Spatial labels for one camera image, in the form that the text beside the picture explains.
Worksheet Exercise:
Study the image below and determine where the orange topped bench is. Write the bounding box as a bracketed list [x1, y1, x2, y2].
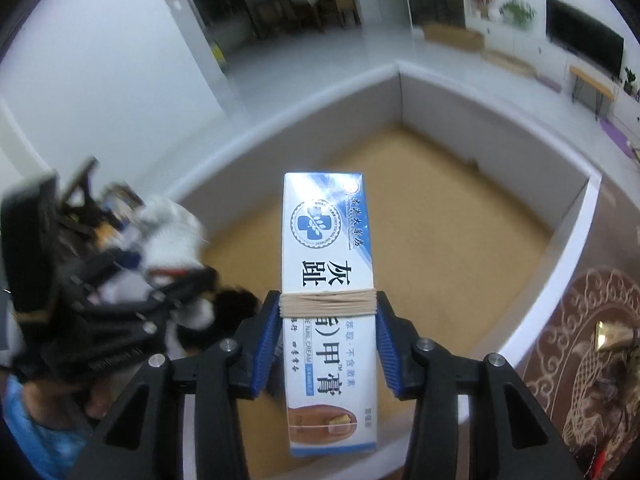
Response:
[569, 65, 616, 121]

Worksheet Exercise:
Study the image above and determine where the white storage box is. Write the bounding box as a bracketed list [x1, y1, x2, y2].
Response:
[150, 59, 603, 480]

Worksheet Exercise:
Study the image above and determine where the bushy green potted plant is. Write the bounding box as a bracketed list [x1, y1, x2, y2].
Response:
[500, 0, 536, 28]

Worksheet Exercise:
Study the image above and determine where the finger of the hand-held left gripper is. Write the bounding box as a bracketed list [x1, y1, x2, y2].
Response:
[65, 249, 142, 291]
[50, 267, 220, 378]

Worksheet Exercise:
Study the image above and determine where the white knitted item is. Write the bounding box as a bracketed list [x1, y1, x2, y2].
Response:
[127, 195, 208, 281]

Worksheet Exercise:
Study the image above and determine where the gold cosmetic tube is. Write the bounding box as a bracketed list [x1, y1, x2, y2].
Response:
[595, 322, 640, 353]

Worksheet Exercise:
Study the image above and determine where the white television cabinet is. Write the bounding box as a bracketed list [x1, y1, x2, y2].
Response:
[480, 15, 640, 126]

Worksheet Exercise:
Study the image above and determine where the brown cardboard carton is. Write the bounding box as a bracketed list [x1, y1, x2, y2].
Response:
[422, 24, 487, 52]

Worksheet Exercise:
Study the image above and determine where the blue white ointment box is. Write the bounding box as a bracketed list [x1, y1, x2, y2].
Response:
[281, 172, 378, 457]

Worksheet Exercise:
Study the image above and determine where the person's left hand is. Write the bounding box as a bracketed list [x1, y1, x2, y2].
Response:
[22, 379, 108, 428]

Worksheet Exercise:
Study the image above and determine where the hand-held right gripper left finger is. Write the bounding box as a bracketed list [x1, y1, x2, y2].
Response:
[65, 290, 283, 480]

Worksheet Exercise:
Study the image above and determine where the black television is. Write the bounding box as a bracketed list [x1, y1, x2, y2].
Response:
[545, 0, 626, 75]

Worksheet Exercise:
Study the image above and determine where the black velvet scrunchie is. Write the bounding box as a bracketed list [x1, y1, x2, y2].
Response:
[165, 285, 263, 356]

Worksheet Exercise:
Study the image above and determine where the beige rubber band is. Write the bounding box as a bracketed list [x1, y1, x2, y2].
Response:
[279, 290, 378, 317]

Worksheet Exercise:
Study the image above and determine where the person's blue clothing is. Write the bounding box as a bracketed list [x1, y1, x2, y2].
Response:
[0, 375, 96, 480]

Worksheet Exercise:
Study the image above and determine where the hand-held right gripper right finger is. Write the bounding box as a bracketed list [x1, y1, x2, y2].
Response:
[376, 291, 583, 480]

